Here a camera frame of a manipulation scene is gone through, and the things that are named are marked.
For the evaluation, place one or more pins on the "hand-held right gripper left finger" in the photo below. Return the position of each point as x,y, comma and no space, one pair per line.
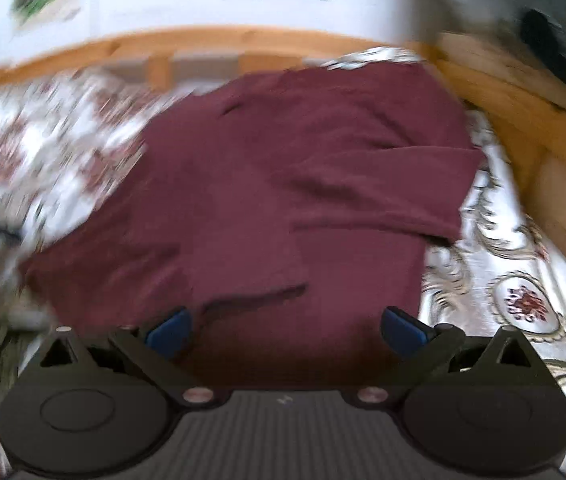
168,332

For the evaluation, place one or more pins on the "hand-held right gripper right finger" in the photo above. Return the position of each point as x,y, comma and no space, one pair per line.
403,332

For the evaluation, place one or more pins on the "maroon shirt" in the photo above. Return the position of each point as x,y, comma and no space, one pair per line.
263,185

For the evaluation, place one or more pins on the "white floral bedspread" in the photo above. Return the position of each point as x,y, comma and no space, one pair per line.
503,305

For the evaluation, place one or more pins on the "dark object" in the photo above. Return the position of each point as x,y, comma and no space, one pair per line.
550,45

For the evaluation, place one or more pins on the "wooden bed frame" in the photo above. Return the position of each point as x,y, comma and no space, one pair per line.
528,110

